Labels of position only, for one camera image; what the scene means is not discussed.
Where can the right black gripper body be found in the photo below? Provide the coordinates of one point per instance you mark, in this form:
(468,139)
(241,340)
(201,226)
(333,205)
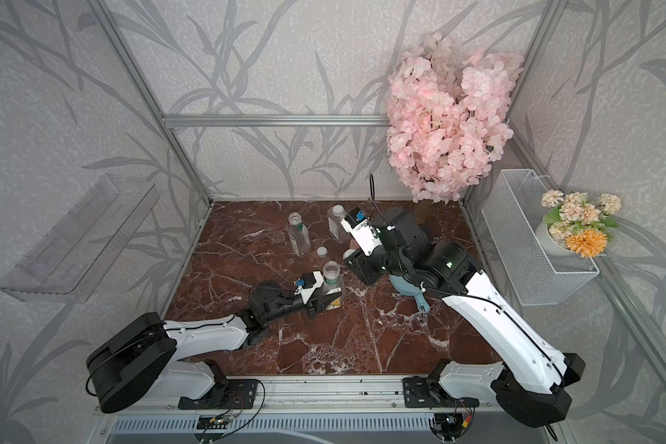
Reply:
(370,268)

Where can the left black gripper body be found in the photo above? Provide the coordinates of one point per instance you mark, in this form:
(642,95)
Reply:
(288,306)

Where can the square clear plastic bottle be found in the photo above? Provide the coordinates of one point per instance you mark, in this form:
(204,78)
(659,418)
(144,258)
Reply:
(336,215)

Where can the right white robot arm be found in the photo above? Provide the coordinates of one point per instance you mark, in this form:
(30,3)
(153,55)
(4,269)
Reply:
(529,382)

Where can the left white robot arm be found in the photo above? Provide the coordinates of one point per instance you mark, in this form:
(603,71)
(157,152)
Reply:
(155,358)

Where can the blue dustpan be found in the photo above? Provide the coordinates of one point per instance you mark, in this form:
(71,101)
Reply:
(406,288)

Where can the pink artificial blossom tree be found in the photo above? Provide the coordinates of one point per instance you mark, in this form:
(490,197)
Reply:
(447,113)

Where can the right base wiring bundle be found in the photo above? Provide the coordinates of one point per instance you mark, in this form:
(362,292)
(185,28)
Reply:
(449,424)

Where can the potted pastel flower bouquet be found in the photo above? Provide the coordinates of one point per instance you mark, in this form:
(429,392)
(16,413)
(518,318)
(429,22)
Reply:
(576,226)

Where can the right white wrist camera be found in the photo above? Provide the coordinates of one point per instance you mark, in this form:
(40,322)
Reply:
(358,225)

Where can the white wire mesh basket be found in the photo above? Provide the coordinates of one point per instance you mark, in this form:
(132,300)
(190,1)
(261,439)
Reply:
(540,271)

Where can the clear acrylic wall shelf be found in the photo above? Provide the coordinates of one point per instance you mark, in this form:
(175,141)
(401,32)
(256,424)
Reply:
(69,263)

